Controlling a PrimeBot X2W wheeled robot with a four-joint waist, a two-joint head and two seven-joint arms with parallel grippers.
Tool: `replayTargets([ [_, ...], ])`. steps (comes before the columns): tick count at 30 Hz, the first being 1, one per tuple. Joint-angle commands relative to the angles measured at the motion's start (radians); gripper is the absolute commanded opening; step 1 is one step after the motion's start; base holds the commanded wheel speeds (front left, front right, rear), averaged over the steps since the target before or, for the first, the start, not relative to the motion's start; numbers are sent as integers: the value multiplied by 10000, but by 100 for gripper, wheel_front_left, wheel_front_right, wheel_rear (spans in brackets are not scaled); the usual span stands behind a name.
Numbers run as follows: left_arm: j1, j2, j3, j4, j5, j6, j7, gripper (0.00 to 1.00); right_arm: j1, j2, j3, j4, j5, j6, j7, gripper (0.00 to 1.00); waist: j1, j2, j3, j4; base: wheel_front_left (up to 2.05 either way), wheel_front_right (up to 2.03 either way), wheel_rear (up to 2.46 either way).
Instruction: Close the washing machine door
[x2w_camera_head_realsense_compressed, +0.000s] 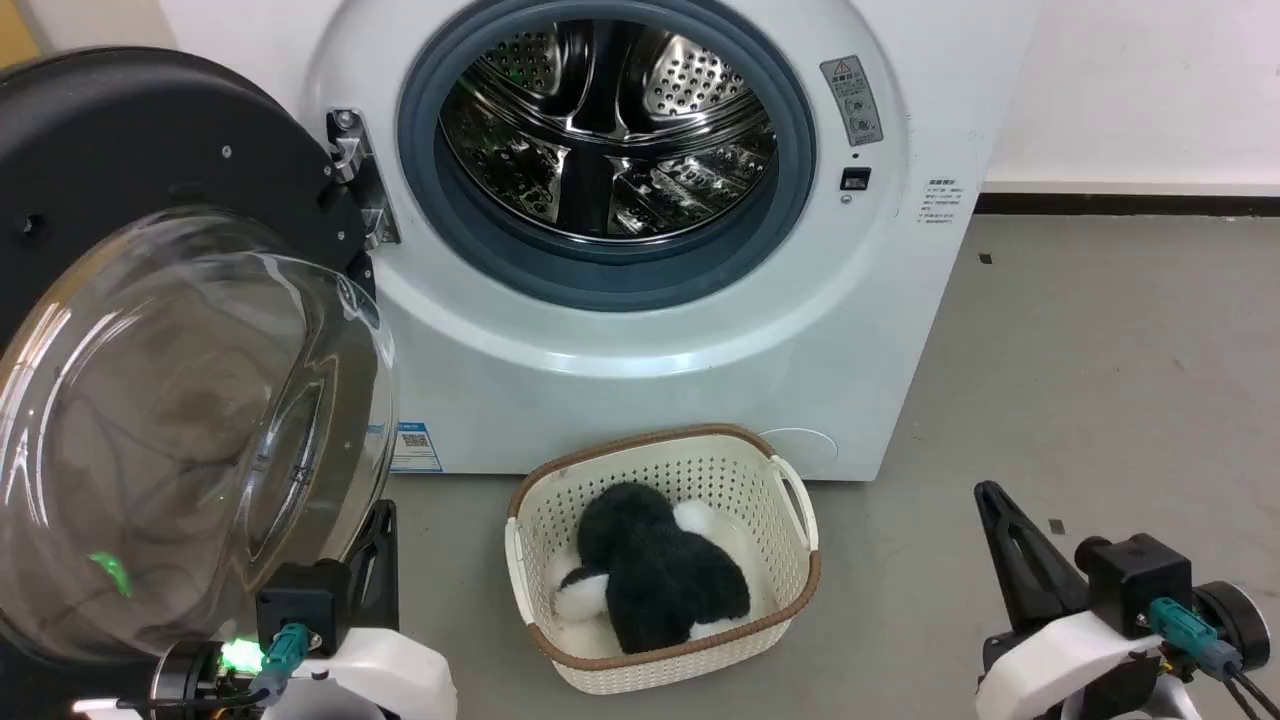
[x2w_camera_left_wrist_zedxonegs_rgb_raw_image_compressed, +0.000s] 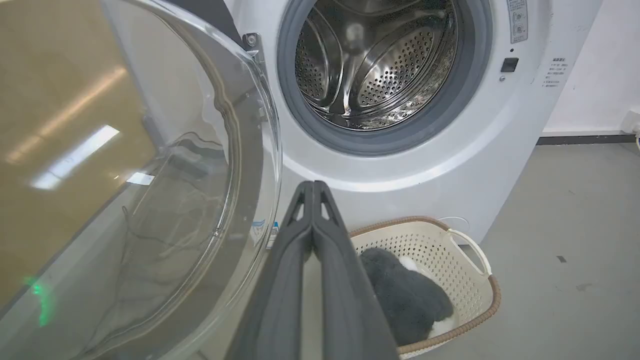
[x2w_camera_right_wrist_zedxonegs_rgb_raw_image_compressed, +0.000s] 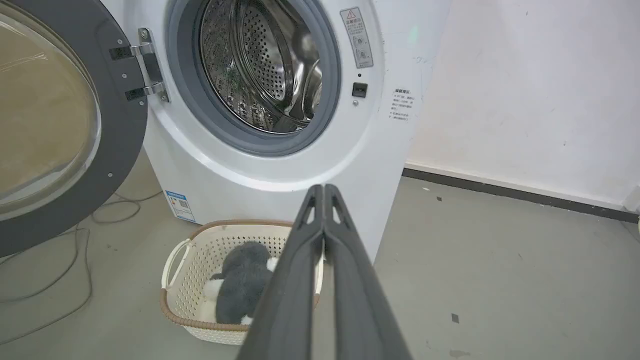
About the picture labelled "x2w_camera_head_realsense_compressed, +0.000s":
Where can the metal door hinge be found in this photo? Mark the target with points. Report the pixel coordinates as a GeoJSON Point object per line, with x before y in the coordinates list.
{"type": "Point", "coordinates": [352, 160]}

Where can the black and white plush toy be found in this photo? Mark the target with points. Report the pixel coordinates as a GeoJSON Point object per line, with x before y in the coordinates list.
{"type": "Point", "coordinates": [650, 580]}

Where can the grey warning sticker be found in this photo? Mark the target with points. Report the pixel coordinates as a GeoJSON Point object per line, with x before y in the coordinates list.
{"type": "Point", "coordinates": [852, 100]}

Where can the small printed text label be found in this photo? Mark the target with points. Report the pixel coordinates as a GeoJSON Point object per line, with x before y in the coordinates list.
{"type": "Point", "coordinates": [940, 202]}

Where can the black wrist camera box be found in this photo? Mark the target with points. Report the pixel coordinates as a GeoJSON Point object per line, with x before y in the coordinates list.
{"type": "Point", "coordinates": [1135, 580]}
{"type": "Point", "coordinates": [305, 600]}

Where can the blue white energy label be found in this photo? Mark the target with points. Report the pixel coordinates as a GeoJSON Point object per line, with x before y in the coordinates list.
{"type": "Point", "coordinates": [414, 447]}

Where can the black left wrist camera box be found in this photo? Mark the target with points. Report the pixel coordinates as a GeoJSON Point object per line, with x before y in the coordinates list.
{"type": "Point", "coordinates": [305, 600]}

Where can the white front-load washing machine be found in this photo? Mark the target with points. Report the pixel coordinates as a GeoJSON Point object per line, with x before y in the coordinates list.
{"type": "Point", "coordinates": [640, 400]}

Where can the black wall baseboard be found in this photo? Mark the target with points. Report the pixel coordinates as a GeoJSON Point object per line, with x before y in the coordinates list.
{"type": "Point", "coordinates": [1130, 204]}

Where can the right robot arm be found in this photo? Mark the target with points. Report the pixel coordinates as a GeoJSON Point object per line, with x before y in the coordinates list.
{"type": "Point", "coordinates": [1235, 625]}

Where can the cream plastic laundry basket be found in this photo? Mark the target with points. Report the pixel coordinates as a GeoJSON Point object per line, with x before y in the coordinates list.
{"type": "Point", "coordinates": [740, 470]}

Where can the black round glass washer door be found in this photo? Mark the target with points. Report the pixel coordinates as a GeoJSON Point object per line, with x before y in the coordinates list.
{"type": "Point", "coordinates": [120, 180]}

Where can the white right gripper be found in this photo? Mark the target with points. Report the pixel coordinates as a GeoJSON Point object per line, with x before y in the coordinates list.
{"type": "Point", "coordinates": [1060, 670]}

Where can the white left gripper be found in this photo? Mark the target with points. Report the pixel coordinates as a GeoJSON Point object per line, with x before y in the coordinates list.
{"type": "Point", "coordinates": [390, 675]}

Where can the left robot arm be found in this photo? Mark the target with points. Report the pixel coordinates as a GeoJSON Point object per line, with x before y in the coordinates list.
{"type": "Point", "coordinates": [185, 685]}

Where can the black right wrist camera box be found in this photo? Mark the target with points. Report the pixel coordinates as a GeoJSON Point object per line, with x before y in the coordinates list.
{"type": "Point", "coordinates": [1135, 580]}

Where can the stainless steel washer drum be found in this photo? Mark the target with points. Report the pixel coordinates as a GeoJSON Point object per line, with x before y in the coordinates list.
{"type": "Point", "coordinates": [600, 130]}

